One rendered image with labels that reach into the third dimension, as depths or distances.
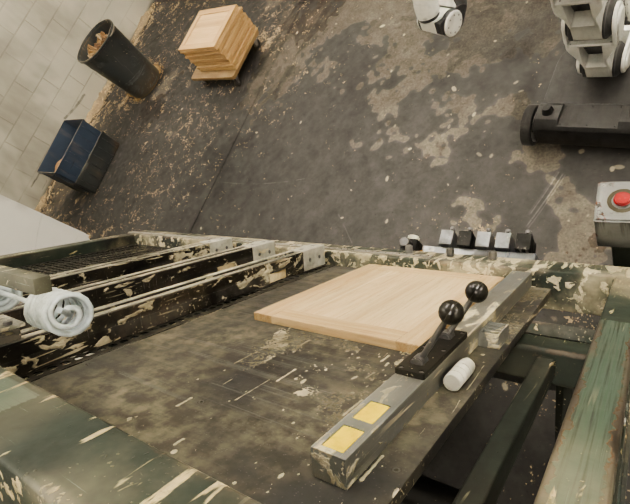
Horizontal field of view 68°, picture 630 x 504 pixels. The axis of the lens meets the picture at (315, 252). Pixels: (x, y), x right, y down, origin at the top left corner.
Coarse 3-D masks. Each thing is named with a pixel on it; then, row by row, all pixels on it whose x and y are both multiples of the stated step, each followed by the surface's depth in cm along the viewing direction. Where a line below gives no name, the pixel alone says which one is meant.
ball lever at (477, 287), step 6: (474, 282) 78; (480, 282) 78; (468, 288) 78; (474, 288) 78; (480, 288) 77; (486, 288) 78; (468, 294) 78; (474, 294) 78; (480, 294) 77; (486, 294) 78; (468, 300) 80; (474, 300) 78; (480, 300) 78; (468, 306) 80; (456, 324) 82; (444, 330) 84; (450, 330) 83; (444, 336) 83; (450, 336) 83
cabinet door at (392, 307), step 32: (320, 288) 131; (352, 288) 130; (384, 288) 129; (416, 288) 127; (448, 288) 125; (288, 320) 107; (320, 320) 105; (352, 320) 105; (384, 320) 104; (416, 320) 103
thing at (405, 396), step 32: (512, 288) 114; (480, 320) 94; (384, 384) 70; (416, 384) 69; (352, 416) 62; (384, 416) 61; (320, 448) 55; (352, 448) 55; (384, 448) 61; (352, 480) 55
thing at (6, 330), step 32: (288, 256) 151; (320, 256) 165; (192, 288) 120; (224, 288) 129; (256, 288) 140; (0, 320) 88; (96, 320) 100; (128, 320) 106; (160, 320) 113; (0, 352) 86; (32, 352) 90; (64, 352) 95
